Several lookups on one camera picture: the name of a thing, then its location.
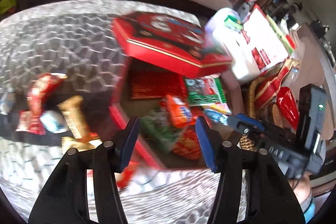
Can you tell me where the green snack packet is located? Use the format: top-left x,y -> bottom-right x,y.
140,108 -> 186,153

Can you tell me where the gold foil snack bar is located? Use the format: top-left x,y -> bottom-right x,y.
58,95 -> 99,139

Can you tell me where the orange snack packet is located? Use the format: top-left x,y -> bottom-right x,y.
166,94 -> 195,129

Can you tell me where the wicker basket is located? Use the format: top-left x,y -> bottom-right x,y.
239,76 -> 266,151

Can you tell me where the red round-logo snack packet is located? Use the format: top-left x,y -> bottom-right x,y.
114,161 -> 139,190

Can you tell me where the blue white candy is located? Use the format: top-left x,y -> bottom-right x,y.
40,110 -> 69,134

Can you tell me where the red octagonal tin base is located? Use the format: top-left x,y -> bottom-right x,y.
109,57 -> 237,171

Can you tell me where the red snack packet lower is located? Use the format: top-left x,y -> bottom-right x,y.
15,111 -> 46,135

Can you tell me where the red snack packet middle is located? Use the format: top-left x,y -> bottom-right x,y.
27,73 -> 68,118

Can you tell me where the red octagonal tin lid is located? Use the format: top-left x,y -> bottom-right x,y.
112,12 -> 232,78

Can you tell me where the patterned grey table cloth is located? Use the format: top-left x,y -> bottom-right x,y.
1,0 -> 233,223

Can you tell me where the green plastic bag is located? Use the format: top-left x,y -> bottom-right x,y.
0,0 -> 17,14

